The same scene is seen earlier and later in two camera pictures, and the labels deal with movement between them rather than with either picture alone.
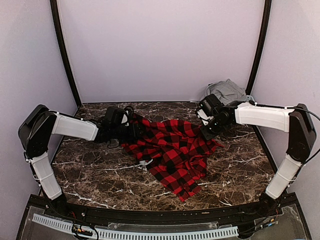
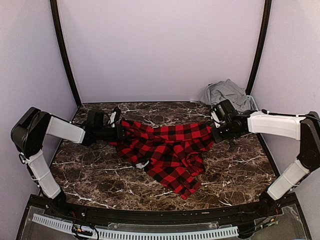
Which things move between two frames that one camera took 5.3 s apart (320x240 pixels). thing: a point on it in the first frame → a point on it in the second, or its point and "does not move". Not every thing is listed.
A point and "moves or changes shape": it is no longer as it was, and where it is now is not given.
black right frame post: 260,47 does not move
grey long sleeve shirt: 227,90 does not move
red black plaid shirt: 178,151 moves or changes shape
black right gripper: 207,135 → 217,137
